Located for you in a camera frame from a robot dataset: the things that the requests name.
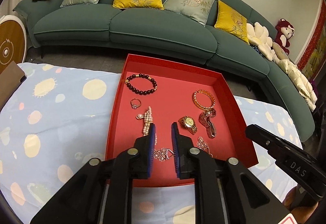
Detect brown box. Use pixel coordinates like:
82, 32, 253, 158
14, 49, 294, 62
0, 61, 26, 110

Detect planet print blue bedsheet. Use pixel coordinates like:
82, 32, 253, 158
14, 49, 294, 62
1, 63, 302, 223

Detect amber bead bracelet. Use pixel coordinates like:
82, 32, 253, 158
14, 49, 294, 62
192, 89, 217, 112

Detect round wooden side table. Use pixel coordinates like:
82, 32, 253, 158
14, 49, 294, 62
0, 15, 27, 72

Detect white pearl necklace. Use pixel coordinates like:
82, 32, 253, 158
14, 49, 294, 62
141, 106, 157, 146

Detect silver crystal necklace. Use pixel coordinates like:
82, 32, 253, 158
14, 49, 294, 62
153, 146, 176, 162

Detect pearl earring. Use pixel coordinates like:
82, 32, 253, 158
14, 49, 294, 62
136, 114, 144, 120

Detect red monkey plush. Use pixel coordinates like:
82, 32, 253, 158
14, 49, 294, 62
275, 18, 295, 55

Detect dark bead bracelet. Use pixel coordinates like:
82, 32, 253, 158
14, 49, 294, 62
124, 73, 158, 96

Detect silver ring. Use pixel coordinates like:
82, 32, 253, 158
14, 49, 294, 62
130, 97, 142, 110

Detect person's right hand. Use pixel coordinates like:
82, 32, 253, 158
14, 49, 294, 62
281, 185, 319, 224

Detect cream quilted blanket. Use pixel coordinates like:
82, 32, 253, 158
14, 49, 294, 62
276, 60, 317, 112

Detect silver pendant piece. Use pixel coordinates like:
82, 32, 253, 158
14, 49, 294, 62
197, 137, 213, 157

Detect right yellow cushion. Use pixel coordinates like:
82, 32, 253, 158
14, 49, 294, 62
214, 0, 249, 44

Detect dark green sofa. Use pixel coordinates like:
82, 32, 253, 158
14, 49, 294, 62
15, 0, 315, 141

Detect gold wristwatch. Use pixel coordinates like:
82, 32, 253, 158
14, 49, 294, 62
178, 116, 197, 135

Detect red jewelry tray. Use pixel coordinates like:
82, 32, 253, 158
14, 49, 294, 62
104, 53, 259, 188

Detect small beige plush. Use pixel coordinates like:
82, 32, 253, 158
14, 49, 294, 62
272, 42, 289, 60

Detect right grey embroidered cushion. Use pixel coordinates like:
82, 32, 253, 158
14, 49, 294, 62
163, 0, 216, 26

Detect cream flower cushion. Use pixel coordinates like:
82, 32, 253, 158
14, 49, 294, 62
247, 22, 275, 61

